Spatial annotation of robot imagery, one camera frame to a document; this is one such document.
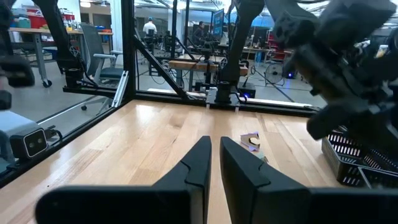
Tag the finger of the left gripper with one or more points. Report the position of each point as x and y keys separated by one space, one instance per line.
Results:
x=387 y=82
x=339 y=119

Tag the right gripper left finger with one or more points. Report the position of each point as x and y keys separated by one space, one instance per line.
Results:
x=124 y=205

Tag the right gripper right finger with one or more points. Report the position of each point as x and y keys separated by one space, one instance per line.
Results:
x=280 y=205

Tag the grey green staple remover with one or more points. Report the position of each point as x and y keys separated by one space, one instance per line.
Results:
x=261 y=154

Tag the purple staple remover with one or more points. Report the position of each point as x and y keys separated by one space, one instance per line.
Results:
x=245 y=140

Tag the black plastic mesh basket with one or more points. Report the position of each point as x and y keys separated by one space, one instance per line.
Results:
x=337 y=161
x=381 y=180

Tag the computer tower blue lights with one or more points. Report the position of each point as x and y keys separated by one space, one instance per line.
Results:
x=290 y=74

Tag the round floor fan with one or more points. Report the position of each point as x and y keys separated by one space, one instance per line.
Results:
x=274 y=73

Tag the black box blue light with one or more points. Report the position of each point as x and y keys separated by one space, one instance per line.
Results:
x=247 y=90

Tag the blue lit monitor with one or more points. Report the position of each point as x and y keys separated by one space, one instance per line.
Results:
x=218 y=25

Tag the person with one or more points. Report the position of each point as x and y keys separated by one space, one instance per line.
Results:
x=199 y=32
x=150 y=28

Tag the wooden workbench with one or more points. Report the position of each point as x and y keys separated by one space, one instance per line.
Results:
x=186 y=65

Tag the grey office chair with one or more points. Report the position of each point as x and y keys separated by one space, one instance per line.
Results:
x=93 y=43

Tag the wooden work table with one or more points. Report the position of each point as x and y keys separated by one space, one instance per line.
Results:
x=25 y=30

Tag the red storage bin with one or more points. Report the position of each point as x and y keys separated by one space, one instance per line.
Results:
x=37 y=20

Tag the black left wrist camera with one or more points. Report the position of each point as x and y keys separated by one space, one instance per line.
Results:
x=357 y=18

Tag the black table-level camera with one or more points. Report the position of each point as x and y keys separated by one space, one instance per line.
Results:
x=29 y=143

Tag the silver aluminium rail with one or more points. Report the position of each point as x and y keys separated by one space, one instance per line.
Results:
x=121 y=88

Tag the grey camera on mount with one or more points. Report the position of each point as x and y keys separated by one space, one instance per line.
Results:
x=15 y=123

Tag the black aluminium table frame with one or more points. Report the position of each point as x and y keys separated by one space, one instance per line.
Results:
x=128 y=46

